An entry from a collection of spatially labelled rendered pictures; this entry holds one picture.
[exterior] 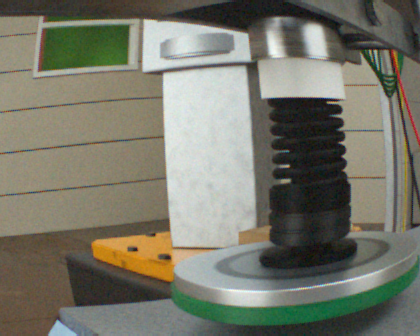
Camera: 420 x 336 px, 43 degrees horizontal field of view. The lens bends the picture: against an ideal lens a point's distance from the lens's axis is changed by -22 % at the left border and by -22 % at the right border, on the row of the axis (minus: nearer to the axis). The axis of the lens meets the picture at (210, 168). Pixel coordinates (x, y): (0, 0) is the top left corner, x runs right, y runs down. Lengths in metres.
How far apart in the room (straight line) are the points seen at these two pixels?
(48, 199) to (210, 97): 5.85
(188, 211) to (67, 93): 5.98
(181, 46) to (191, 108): 0.15
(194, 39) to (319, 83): 0.85
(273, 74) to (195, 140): 0.89
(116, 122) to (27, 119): 1.48
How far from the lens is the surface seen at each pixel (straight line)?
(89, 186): 7.49
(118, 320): 0.52
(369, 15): 0.49
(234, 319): 0.40
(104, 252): 1.42
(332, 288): 0.39
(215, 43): 1.27
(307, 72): 0.45
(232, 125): 1.31
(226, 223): 1.33
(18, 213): 6.87
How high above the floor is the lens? 1.01
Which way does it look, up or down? 3 degrees down
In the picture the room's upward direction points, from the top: 3 degrees counter-clockwise
